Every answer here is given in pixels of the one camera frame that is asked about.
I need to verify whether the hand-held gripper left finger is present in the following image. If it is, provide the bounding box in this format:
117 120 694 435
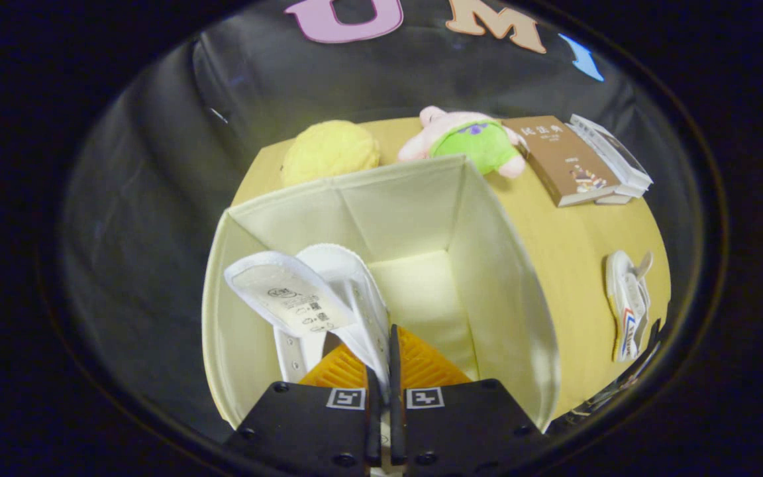
223 341 383 477

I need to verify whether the beige fabric storage box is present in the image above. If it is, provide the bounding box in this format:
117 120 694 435
201 154 562 431

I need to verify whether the white canvas shoe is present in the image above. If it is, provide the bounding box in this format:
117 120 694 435
224 243 392 398
605 250 654 362

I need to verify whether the white book with dark cover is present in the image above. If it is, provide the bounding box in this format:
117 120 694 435
568 114 654 189

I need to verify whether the black backdrop cloth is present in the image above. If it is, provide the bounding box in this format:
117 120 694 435
57 0 680 445

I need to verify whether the dark equipment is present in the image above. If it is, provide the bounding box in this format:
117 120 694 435
550 318 664 435

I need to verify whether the thick white book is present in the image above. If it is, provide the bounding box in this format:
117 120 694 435
610 174 652 199

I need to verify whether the brown cover book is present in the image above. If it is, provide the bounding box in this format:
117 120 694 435
501 116 622 208

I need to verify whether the green and pink plush toy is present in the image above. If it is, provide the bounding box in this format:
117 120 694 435
398 106 529 180

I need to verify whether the yellow plush toy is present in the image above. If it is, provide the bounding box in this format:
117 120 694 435
281 119 381 187

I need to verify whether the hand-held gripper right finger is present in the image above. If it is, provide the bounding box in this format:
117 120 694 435
389 323 548 477

